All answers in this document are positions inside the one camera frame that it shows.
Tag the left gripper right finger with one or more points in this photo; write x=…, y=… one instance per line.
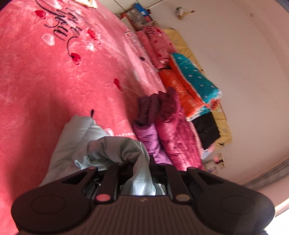
x=170, y=177

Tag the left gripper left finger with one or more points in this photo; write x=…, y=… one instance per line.
x=108, y=188

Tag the light blue down jacket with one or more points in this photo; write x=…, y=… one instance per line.
x=84, y=144

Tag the folded crimson down jacket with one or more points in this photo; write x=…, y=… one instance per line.
x=174, y=132

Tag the folded purple down jacket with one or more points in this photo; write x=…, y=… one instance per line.
x=145, y=130

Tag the black folded garment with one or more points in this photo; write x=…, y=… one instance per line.
x=206, y=129

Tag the teal orange folded quilt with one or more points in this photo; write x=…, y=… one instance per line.
x=197, y=94

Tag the pink folded pillows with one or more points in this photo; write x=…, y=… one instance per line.
x=157, y=44

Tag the yellow headboard cover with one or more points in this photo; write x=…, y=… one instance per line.
x=218, y=113

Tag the pink floral bed blanket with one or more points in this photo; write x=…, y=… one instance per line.
x=60, y=59

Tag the blue storage boxes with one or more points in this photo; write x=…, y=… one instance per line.
x=137, y=16

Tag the wall socket with charger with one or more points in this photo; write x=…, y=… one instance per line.
x=217, y=162

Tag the wall lamp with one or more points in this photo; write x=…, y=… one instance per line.
x=181, y=13

